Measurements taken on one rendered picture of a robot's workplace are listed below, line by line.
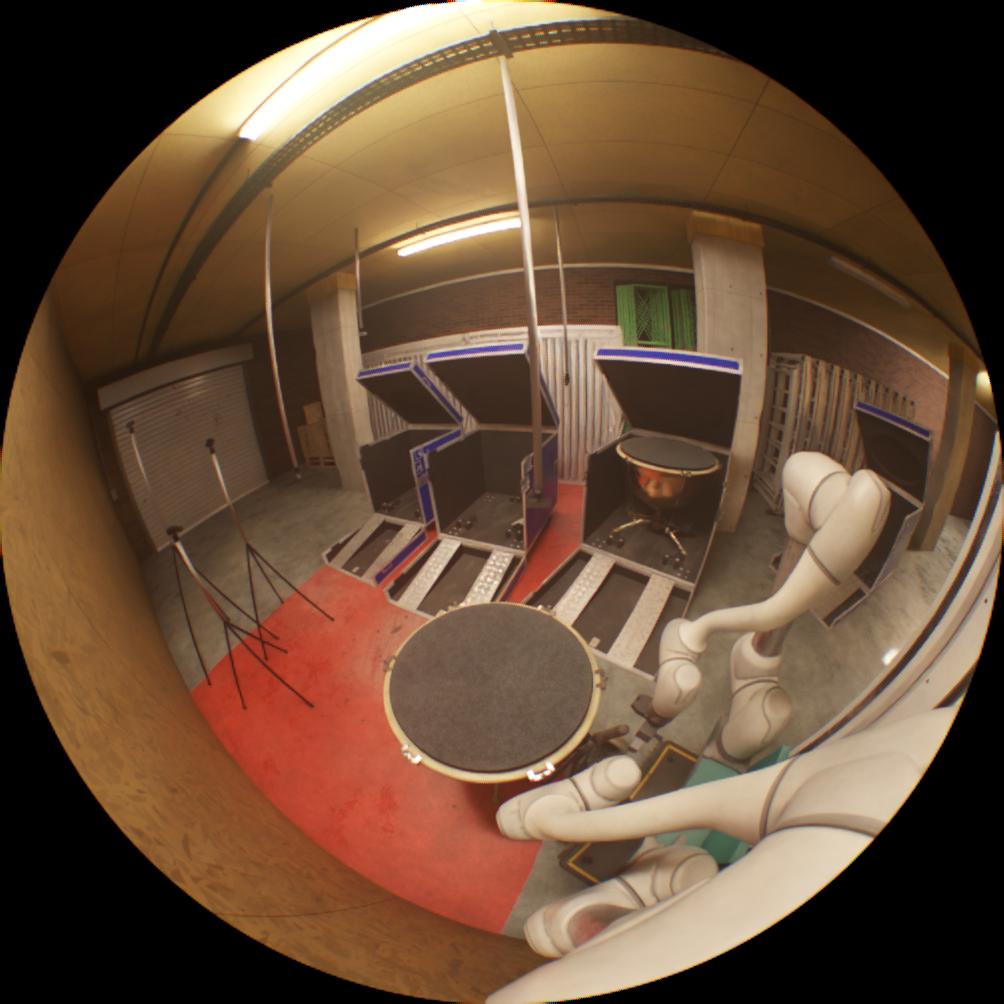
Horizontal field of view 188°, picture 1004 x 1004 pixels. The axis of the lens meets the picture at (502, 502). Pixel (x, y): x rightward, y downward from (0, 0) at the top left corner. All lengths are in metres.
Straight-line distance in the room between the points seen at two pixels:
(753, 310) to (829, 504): 2.83
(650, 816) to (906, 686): 0.50
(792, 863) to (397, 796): 1.71
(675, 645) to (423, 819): 1.39
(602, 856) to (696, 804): 0.99
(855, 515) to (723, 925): 0.53
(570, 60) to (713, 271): 2.18
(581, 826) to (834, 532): 0.58
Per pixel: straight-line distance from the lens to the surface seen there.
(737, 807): 0.36
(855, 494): 0.60
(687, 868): 0.75
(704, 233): 3.36
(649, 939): 0.20
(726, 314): 3.20
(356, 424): 4.47
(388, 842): 1.79
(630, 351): 2.20
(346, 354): 4.45
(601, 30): 1.69
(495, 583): 2.35
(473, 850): 1.69
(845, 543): 0.59
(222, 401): 6.91
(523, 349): 2.18
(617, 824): 0.48
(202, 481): 6.74
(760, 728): 0.95
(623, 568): 2.54
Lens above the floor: 1.68
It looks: 27 degrees down
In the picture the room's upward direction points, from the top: 4 degrees counter-clockwise
